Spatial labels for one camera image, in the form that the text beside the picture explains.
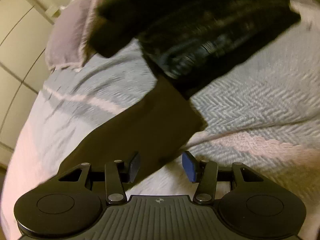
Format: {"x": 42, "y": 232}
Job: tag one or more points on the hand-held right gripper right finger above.
{"x": 188, "y": 166}

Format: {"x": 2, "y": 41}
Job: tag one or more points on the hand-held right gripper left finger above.
{"x": 135, "y": 166}

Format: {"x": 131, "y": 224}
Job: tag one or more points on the dark olive long-sleeve shirt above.
{"x": 150, "y": 130}

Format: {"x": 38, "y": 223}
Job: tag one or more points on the pink herringbone blanket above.
{"x": 250, "y": 100}

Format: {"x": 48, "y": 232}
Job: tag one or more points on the black glossy garment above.
{"x": 200, "y": 30}

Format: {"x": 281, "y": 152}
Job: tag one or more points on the pink pillow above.
{"x": 70, "y": 35}

